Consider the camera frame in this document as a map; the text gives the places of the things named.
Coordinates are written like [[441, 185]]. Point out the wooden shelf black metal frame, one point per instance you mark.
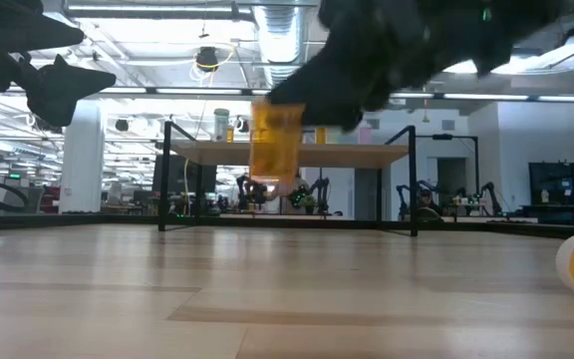
[[342, 155]]

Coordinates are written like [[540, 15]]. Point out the white building column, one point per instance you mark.
[[83, 169]]

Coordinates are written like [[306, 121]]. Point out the black background station frame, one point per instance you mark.
[[441, 136]]

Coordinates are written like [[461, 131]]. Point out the person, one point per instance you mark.
[[292, 192], [425, 199]]

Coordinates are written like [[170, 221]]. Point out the silver ventilation duct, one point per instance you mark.
[[277, 40]]

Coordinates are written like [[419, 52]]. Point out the linear ceiling light strip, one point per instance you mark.
[[192, 91]]

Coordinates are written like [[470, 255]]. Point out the black background robot arm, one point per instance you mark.
[[402, 197], [491, 192], [323, 192], [242, 187]]

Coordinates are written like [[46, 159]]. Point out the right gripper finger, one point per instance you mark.
[[332, 90]]

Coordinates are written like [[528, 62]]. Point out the green medicine bottle white cap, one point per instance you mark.
[[221, 127]]

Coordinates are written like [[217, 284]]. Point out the black aluminium table frame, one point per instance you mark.
[[347, 224]]

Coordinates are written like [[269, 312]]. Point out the small background potted plant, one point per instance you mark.
[[309, 202]]

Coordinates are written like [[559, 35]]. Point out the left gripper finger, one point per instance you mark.
[[63, 87], [13, 27]]

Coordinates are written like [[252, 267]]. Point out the black ceiling device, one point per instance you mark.
[[207, 57]]

